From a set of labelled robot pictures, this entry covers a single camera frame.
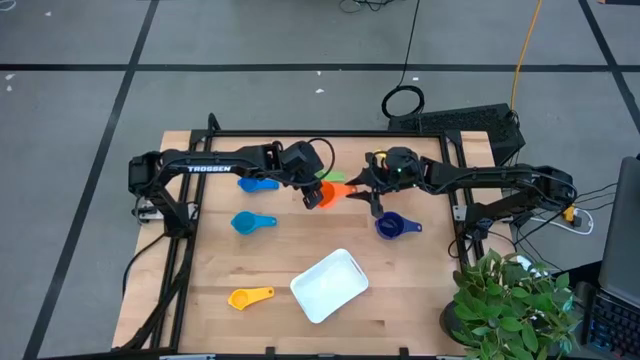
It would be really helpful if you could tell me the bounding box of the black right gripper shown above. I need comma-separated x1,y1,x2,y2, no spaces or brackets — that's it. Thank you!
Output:
344,146,424,219

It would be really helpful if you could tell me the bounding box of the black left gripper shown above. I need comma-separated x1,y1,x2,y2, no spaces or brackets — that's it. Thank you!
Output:
277,140,326,211

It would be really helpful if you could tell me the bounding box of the orange measuring cup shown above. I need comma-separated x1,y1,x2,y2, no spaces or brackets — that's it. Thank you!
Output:
318,180,359,210

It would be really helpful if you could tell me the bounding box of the green measuring cup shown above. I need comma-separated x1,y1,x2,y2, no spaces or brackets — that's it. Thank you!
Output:
314,169,347,184

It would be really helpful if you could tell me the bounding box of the dark blue measuring cup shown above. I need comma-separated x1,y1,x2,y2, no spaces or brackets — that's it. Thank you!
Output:
374,211,424,241

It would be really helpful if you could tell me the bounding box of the small blue measuring cup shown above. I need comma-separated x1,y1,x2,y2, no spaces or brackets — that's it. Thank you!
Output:
237,177,281,195

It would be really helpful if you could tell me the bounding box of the light blue measuring cup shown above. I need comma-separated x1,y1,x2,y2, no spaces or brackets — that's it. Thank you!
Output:
230,210,278,237

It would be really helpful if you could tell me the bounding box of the yellow measuring cup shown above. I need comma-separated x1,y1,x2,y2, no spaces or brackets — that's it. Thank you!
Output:
227,286,276,312

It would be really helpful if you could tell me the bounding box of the white plastic basket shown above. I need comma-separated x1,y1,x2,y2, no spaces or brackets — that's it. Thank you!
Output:
289,247,370,325

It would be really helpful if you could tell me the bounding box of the black plant pot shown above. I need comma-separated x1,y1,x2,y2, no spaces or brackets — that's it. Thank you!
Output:
439,299,466,347

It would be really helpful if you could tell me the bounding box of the white adapter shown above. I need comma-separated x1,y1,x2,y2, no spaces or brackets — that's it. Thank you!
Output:
514,254,540,277

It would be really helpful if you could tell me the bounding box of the green leafy plant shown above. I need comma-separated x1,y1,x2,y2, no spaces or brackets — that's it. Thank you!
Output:
452,248,585,360

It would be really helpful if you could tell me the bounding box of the grey laptop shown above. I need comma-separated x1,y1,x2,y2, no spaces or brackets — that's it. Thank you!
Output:
597,155,640,309

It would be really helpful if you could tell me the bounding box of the black keyboard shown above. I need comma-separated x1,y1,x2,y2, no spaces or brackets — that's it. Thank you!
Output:
582,289,640,359

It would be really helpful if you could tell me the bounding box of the black aluminium table frame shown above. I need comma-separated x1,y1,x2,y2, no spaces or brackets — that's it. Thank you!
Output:
118,112,487,360

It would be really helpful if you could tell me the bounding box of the long black cable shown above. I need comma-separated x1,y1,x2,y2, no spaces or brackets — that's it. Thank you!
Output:
381,0,426,120

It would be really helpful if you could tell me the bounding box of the black cable at table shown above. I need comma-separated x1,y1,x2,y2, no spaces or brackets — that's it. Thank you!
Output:
121,231,169,301

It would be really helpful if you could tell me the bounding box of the long yellow cable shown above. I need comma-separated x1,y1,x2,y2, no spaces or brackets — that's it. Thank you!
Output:
509,0,544,114

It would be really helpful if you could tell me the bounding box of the white cable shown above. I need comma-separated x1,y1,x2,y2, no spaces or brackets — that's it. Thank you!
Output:
528,207,596,237

